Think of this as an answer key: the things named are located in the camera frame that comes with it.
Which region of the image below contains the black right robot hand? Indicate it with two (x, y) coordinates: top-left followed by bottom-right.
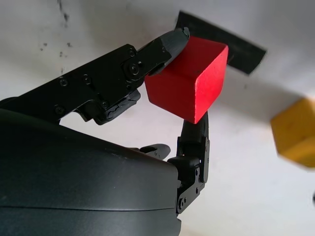
(0, 27), (211, 236)

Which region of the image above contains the red wooden block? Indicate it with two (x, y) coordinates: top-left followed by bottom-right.
(144, 36), (229, 124)

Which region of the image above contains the yellow wooden block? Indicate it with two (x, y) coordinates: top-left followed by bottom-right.
(270, 97), (315, 169)

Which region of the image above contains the black tape strip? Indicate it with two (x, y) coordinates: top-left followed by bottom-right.
(175, 10), (268, 76)

